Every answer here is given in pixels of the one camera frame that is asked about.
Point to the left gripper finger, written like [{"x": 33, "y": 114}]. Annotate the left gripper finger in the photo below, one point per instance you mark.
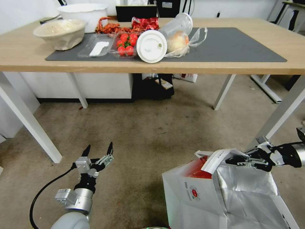
[
  {"x": 86, "y": 151},
  {"x": 109, "y": 152}
]

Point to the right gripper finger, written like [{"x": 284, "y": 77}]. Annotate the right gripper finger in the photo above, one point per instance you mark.
[
  {"x": 255, "y": 152},
  {"x": 240, "y": 161}
]

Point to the white foil-lined delivery bag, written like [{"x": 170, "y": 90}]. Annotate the white foil-lined delivery bag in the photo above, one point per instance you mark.
[{"x": 190, "y": 205}]

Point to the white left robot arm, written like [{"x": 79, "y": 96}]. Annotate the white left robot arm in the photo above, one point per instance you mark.
[{"x": 78, "y": 202}]

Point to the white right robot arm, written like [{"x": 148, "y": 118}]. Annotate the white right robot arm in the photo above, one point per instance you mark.
[{"x": 300, "y": 155}]

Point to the thin plastic bag with food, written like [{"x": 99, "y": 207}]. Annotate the thin plastic bag with food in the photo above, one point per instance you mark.
[{"x": 177, "y": 41}]

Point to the white cabinet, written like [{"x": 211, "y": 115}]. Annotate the white cabinet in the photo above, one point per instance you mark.
[{"x": 59, "y": 86}]

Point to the wooden table with white legs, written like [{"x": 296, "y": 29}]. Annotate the wooden table with white legs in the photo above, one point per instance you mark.
[{"x": 71, "y": 68}]

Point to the small cardboard box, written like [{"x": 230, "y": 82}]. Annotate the small cardboard box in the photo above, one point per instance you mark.
[{"x": 164, "y": 83}]

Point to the white and red carton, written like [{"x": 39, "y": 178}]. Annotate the white and red carton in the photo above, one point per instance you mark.
[{"x": 188, "y": 76}]

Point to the clear plastic tray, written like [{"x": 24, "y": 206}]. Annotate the clear plastic tray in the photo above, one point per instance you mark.
[{"x": 85, "y": 51}]

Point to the white plastic utensil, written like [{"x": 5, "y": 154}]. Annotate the white plastic utensil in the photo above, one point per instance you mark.
[{"x": 97, "y": 49}]

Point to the grey table mat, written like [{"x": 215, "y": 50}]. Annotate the grey table mat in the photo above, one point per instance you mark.
[{"x": 238, "y": 47}]

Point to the clear box of cherry tomatoes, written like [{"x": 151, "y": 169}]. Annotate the clear box of cherry tomatoes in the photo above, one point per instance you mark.
[{"x": 124, "y": 47}]

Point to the clear cup with white lid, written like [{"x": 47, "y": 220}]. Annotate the clear cup with white lid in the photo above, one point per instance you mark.
[{"x": 150, "y": 46}]

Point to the beige paper bowl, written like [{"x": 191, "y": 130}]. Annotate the beige paper bowl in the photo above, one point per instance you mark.
[{"x": 59, "y": 35}]

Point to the crumpled red snack wrappers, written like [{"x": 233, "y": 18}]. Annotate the crumpled red snack wrappers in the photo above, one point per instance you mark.
[{"x": 109, "y": 27}]

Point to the red foil snack packet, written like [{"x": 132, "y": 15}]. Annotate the red foil snack packet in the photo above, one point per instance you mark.
[{"x": 145, "y": 23}]

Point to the large white bowl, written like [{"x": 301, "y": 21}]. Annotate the large white bowl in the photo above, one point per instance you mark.
[{"x": 90, "y": 16}]

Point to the black box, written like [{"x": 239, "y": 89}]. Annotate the black box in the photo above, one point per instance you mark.
[{"x": 135, "y": 13}]

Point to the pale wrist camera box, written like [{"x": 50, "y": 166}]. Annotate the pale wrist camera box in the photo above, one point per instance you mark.
[
  {"x": 83, "y": 164},
  {"x": 262, "y": 140}
]

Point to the white desk leg frame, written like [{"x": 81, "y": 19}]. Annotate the white desk leg frame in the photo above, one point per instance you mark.
[{"x": 267, "y": 89}]

